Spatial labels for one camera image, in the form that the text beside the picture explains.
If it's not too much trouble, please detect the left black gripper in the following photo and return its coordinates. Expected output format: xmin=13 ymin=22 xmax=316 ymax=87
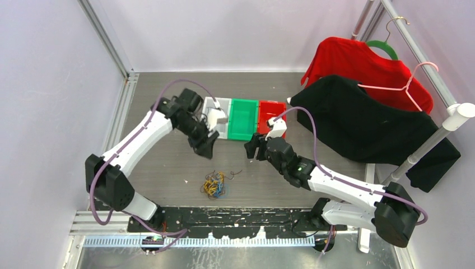
xmin=176 ymin=117 xmax=219 ymax=159

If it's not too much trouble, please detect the coloured wire bundle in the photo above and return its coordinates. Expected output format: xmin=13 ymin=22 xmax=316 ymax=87
xmin=199 ymin=169 xmax=243 ymax=200

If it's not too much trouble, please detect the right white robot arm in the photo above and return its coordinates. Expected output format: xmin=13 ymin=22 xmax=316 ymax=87
xmin=244 ymin=133 xmax=423 ymax=248

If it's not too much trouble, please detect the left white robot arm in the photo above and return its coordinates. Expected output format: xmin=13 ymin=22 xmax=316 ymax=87
xmin=85 ymin=89 xmax=228 ymax=231

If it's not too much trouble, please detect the white plastic bin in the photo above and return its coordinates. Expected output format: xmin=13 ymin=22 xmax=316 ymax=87
xmin=201 ymin=96 xmax=231 ymax=139

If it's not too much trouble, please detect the green plastic bin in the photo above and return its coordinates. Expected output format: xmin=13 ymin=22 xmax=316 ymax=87
xmin=227 ymin=99 xmax=259 ymax=141

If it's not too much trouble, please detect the red plastic bin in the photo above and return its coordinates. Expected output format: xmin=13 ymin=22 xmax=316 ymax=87
xmin=257 ymin=100 xmax=287 ymax=136

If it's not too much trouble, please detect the black shirt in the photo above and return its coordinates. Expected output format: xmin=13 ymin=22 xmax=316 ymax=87
xmin=289 ymin=75 xmax=462 ymax=193

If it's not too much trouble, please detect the red shirt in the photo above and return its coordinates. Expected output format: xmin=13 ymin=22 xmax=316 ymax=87
xmin=301 ymin=36 xmax=434 ymax=114

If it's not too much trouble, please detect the pink clothes hanger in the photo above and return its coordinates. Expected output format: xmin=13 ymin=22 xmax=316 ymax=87
xmin=358 ymin=61 xmax=439 ymax=112

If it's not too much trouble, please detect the green clothes hanger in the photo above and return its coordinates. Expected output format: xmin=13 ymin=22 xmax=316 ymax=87
xmin=366 ymin=16 xmax=410 ymax=61

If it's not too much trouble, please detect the white clothes rack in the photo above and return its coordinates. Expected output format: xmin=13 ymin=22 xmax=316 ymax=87
xmin=350 ymin=0 xmax=475 ymax=254

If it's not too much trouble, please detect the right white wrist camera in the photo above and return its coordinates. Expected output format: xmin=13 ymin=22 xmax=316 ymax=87
xmin=265 ymin=117 xmax=287 ymax=141

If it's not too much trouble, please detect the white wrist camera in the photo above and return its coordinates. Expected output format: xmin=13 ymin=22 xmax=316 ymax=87
xmin=207 ymin=108 xmax=229 ymax=130
xmin=265 ymin=117 xmax=287 ymax=141

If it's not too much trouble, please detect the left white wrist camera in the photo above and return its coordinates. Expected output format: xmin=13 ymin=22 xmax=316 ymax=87
xmin=207 ymin=108 xmax=229 ymax=130

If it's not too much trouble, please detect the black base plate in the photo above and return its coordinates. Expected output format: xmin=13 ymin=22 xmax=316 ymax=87
xmin=127 ymin=207 xmax=329 ymax=239

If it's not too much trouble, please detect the aluminium frame rail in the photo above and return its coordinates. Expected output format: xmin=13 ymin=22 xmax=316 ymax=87
xmin=69 ymin=0 xmax=140 ymax=236

